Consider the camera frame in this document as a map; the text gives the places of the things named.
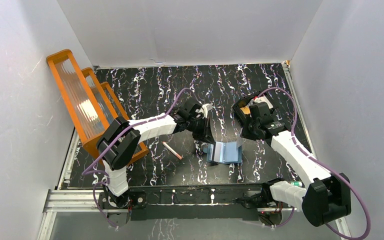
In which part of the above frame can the white striped credit card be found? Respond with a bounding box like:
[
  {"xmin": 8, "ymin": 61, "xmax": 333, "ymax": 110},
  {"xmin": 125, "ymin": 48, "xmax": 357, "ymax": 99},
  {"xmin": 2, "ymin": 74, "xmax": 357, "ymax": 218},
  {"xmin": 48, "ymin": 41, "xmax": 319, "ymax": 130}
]
[{"xmin": 207, "ymin": 142, "xmax": 224, "ymax": 163}]

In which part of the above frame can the blue leather card holder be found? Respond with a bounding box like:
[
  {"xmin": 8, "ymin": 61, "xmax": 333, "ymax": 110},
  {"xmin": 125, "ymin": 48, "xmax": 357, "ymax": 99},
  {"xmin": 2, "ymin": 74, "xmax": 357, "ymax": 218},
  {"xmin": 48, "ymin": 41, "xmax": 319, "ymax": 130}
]
[{"xmin": 203, "ymin": 141, "xmax": 243, "ymax": 165}]

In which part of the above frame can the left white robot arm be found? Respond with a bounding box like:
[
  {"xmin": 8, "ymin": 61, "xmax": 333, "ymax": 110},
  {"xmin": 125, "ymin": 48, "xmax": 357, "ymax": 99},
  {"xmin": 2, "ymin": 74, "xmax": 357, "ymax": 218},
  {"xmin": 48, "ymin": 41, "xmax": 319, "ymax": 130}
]
[{"xmin": 96, "ymin": 99, "xmax": 215, "ymax": 208}]

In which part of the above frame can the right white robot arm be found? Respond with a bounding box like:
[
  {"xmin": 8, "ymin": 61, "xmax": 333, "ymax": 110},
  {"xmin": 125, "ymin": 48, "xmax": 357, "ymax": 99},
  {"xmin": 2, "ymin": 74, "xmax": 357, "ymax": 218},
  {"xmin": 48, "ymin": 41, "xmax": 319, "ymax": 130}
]
[{"xmin": 233, "ymin": 102, "xmax": 352, "ymax": 227}]

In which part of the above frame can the gold credit card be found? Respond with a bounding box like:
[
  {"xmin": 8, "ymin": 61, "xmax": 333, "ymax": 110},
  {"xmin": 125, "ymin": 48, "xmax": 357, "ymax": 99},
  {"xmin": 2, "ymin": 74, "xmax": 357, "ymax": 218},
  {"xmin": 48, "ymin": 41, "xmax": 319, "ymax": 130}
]
[{"xmin": 240, "ymin": 106, "xmax": 251, "ymax": 115}]

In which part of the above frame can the black card box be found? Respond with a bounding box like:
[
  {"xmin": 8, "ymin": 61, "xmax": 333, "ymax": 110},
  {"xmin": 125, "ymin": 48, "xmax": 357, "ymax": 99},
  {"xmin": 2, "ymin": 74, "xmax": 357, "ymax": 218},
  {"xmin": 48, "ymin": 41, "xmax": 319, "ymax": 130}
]
[{"xmin": 232, "ymin": 92, "xmax": 278, "ymax": 126}]

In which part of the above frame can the white pink pen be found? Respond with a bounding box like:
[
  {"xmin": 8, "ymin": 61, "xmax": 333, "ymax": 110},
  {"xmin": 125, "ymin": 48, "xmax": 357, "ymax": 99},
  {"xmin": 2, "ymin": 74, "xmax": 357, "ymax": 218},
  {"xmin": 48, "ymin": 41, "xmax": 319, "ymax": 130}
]
[{"xmin": 162, "ymin": 141, "xmax": 183, "ymax": 160}]

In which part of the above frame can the orange tiered organizer rack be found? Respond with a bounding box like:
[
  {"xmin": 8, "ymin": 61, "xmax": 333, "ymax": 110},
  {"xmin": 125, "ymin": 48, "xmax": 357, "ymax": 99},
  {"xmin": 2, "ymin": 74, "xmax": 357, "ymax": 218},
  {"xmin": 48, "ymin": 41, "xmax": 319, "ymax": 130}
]
[{"xmin": 46, "ymin": 49, "xmax": 130, "ymax": 158}]

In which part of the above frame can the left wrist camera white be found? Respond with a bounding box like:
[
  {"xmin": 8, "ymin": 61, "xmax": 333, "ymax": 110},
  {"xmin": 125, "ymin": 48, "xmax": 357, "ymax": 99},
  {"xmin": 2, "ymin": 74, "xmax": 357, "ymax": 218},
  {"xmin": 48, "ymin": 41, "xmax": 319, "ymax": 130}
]
[{"xmin": 199, "ymin": 103, "xmax": 213, "ymax": 119}]

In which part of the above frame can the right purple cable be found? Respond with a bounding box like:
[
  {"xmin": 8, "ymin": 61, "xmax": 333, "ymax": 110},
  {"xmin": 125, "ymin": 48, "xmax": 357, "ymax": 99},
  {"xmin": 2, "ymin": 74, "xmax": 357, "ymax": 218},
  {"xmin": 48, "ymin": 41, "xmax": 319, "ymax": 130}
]
[{"xmin": 256, "ymin": 87, "xmax": 372, "ymax": 240}]

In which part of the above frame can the purple cable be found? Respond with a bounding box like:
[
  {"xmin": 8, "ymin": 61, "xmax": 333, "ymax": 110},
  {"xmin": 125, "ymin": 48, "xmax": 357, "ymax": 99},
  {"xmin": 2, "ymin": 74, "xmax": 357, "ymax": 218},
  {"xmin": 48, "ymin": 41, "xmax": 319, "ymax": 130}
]
[
  {"xmin": 81, "ymin": 87, "xmax": 196, "ymax": 229},
  {"xmin": 256, "ymin": 87, "xmax": 372, "ymax": 240}
]

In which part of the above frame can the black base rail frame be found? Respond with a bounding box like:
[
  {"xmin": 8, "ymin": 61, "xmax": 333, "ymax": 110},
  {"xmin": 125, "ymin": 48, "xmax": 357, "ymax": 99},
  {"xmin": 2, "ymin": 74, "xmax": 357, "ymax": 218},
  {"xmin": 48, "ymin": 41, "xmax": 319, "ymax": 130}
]
[{"xmin": 42, "ymin": 182, "xmax": 345, "ymax": 229}]

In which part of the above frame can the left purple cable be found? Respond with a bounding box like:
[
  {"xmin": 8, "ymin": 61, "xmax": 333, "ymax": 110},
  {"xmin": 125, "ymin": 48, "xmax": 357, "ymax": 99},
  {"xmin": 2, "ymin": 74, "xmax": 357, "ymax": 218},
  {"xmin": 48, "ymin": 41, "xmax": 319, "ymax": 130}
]
[{"xmin": 81, "ymin": 87, "xmax": 196, "ymax": 229}]

